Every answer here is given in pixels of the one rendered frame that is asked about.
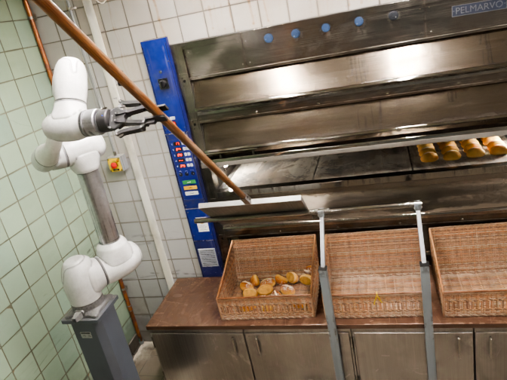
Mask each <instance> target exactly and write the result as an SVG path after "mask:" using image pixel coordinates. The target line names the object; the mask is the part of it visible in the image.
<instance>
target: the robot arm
mask: <svg viewBox="0 0 507 380"><path fill-rule="evenodd" d="M51 91H52V94H53V96H54V106H53V110H52V113H51V114H49V115H48V116H47V117H46V118H45V119H44V120H43V122H42V124H41V128H42V130H43V133H44V135H45V136H46V137H47V139H46V142H45V144H41V145H40V146H38V147H37V148H36V149H35V150H34V151H33V153H32V155H31V162H32V165H33V167H34V168H35V169H36V170H38V171H40V172H43V173H47V172H50V171H51V170H59V169H63V168H66V167H70V168H71V170H72V171H73V172H74V173H75V174H76V175H77V177H78V181H79V184H80V186H81V190H82V192H83V195H84V199H85V201H86V204H87V206H88V210H89V213H90V215H91V219H92V222H93V224H94V228H95V231H96V233H97V237H98V240H99V242H98V244H97V247H96V249H97V256H95V257H94V258H90V257H89V256H85V255H75V256H71V257H69V258H68V259H67V260H66V261H65V262H64V263H63V265H62V268H61V280H62V284H63V288H64V291H65V294H66V296H67V299H68V300H69V302H70V304H71V307H72V309H71V310H70V311H69V312H68V313H67V314H65V316H64V317H65V319H66V320H68V319H71V318H72V322H73V323H77V322H78V321H80V319H82V318H92V319H95V318H97V317H99V314H100V312H101V311H102V310H103V309H104V308H105V306H106V305H107V304H108V302H109V301H110V300H111V299H113V298H114V296H113V294H107V295H103V293H102V290H103V289H104V288H105V287H106V286H107V285H109V284H111V283H114V282H116V281H117V280H120V279H122V278H123V277H125V276H127V275H129V274H130V273H131V272H132V271H134V270H135V269H136V268H137V267H138V266H139V265H140V263H141V261H142V253H141V250H140V248H139V247H138V246H137V245H136V244H135V243H134V242H132V241H127V239H126V238H125V237H123V236H122V235H120V234H119V233H118V229H117V226H116V224H115V220H114V217H113V215H112V210H111V207H110V205H109V201H108V197H107V194H106V190H105V188H104V184H103V181H102V178H101V175H100V171H99V169H98V168H99V167H100V156H102V155H103V154H104V153H105V151H106V143H105V141H104V138H103V137H102V136H101V135H103V134H104V133H106V132H113V131H115V135H116V136H117V137H118V138H120V139H121V138H122V137H123V136H127V135H130V134H134V133H140V132H143V131H146V127H149V125H152V124H157V122H160V121H168V118H167V117H166V116H165V115H155V116H149V117H144V119H145V120H134V119H128V118H129V117H131V116H132V115H136V114H139V113H142V112H148V113H150V112H149V111H148V110H147V109H146V108H145V107H144V106H143V105H142V104H141V103H139V102H138V101H137V100H128V101H124V100H119V101H118V102H119V105H118V107H115V108H114V109H103V110H100V109H89V110H87V98H88V75H87V72H86V68H85V66H84V64H83V62H81V61H80V60H79V59H77V58H74V57H63V58H61V59H60V60H58V62H57V64H56V66H55V68H54V75H53V78H52V88H51ZM126 107H134V108H131V109H123V110H122V108H126ZM130 126H135V127H130ZM123 127H129V128H125V129H122V128H123ZM121 129H122V130H121Z"/></svg>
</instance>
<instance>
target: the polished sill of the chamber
mask: <svg viewBox="0 0 507 380"><path fill-rule="evenodd" d="M504 172H507V161H504V162H496V163H488V164H473V165H464V166H456V167H441V168H432V169H424V170H409V171H401V172H393V173H378V174H370V175H361V176H346V177H338V178H330V179H315V180H306V181H299V182H283V183H275V184H267V185H252V186H244V187H239V188H240V189H241V190H242V191H243V192H244V193H247V194H248V195H261V194H269V193H278V192H294V191H302V190H311V189H320V188H336V187H345V186H354V185H369V184H378V183H387V182H403V181H412V180H421V179H437V178H445V177H454V176H470V175H479V174H488V173H504ZM235 196H237V194H236V193H234V191H233V190H231V189H230V188H220V189H219V190H218V191H217V197H218V198H227V197H235Z"/></svg>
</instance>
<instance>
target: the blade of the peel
mask: <svg viewBox="0 0 507 380"><path fill-rule="evenodd" d="M198 208H199V209H200V210H201V211H203V212H204V213H206V214H207V215H209V216H210V217H217V216H235V215H245V214H255V213H274V212H284V211H294V210H308V207H307V206H306V204H305V202H304V200H303V198H302V196H301V195H293V196H284V197H274V198H257V199H251V204H244V203H243V202H242V201H241V200H238V201H221V202H211V203H202V204H198ZM293 219H313V217H312V215H308V216H289V217H278V218H268V219H249V220H238V221H228V222H218V223H220V224H221V225H227V224H238V223H249V222H271V221H281V220H293Z"/></svg>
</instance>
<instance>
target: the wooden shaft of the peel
mask: <svg viewBox="0 0 507 380"><path fill-rule="evenodd" d="M32 1H33V2H34V3H35V4H36V5H37V6H38V7H39V8H40V9H41V10H43V11H44V12H45V13H46V14H47V15H48V16H49V17H50V18H51V19H52V20H53V21H54V22H55V23H56V24H57V25H58V26H59V27H60V28H61V29H62V30H63V31H64V32H65V33H66V34H67V35H68V36H70V37H71V38H72V39H73V40H74V41H75V42H76V43H77V44H78V45H79V46H80V47H81V48H82V49H83V50H85V51H86V52H87V53H88V54H89V55H90V56H91V57H92V58H93V59H94V60H95V61H96V62H97V63H99V64H100V65H101V66H102V67H103V68H104V69H105V70H106V71H107V72H108V73H109V74H110V75H111V76H112V77H113V78H114V79H115V80H116V81H117V82H118V83H119V84H120V85H121V86H122V87H123V88H124V89H125V90H127V91H128V92H129V93H130V94H131V95H132V96H133V97H134V98H135V99H136V100H137V101H138V102H139V103H141V104H142V105H143V106H144V107H145V108H146V109H147V110H148V111H149V112H150V113H151V114H152V115H153V116H155V115H165V116H166V114H165V113H163V111H162V110H160V108H159V107H157V105H156V104H154V102H153V101H151V100H150V98H148V97H147V95H145V94H144V92H142V91H141V89H139V88H138V86H136V85H135V83H133V82H132V80H130V79H129V77H127V76H126V74H124V73H123V71H121V70H120V69H119V68H118V67H117V66H116V65H115V64H114V63H113V62H112V61H111V60H110V59H109V58H108V57H107V56H106V55H105V54H104V53H103V52H102V51H101V50H100V49H99V48H98V47H97V46H96V45H95V44H94V43H93V42H92V41H91V40H90V39H89V38H88V37H87V36H86V35H85V34H84V33H83V32H82V31H81V30H80V29H79V28H78V27H77V26H76V25H75V24H74V23H73V22H72V21H71V20H70V19H69V18H68V17H67V16H66V15H65V14H64V13H63V12H62V11H61V10H60V9H59V8H58V7H57V6H56V5H55V4H54V3H53V2H52V1H51V0H32ZM166 117H167V118H168V121H160V122H161V123H162V124H163V125H164V126H165V127H166V128H167V129H168V130H169V131H170V132H171V133H172V134H173V135H174V136H175V137H176V138H177V139H178V140H179V141H180V142H182V143H183V144H184V145H185V146H186V147H187V148H188V149H189V150H190V151H191V152H192V153H193V154H194V155H195V156H197V157H198V158H199V159H200V160H201V161H202V162H203V163H204V164H205V165H206V166H207V167H208V168H209V169H211V170H212V171H213V172H214V173H215V174H216V175H217V176H218V177H219V178H220V179H221V180H222V181H223V182H224V183H225V184H227V186H228V187H230V189H231V190H233V191H234V193H236V194H237V196H239V197H240V198H241V199H244V198H245V196H246V195H245V193H244V192H243V191H242V190H241V189H240V188H239V187H238V186H237V185H236V184H235V183H234V182H233V181H232V180H231V179H230V178H229V177H228V176H227V175H226V174H225V173H224V172H223V171H222V170H221V169H220V168H219V167H218V166H217V165H216V164H215V163H214V162H212V160H211V159H209V157H208V156H206V154H205V153H203V151H202V150H200V148H199V147H197V145H196V144H194V142H193V141H191V139H190V138H188V136H187V135H185V133H184V132H182V131H181V129H179V128H178V126H176V125H175V123H174V122H172V120H171V119H169V117H168V116H166Z"/></svg>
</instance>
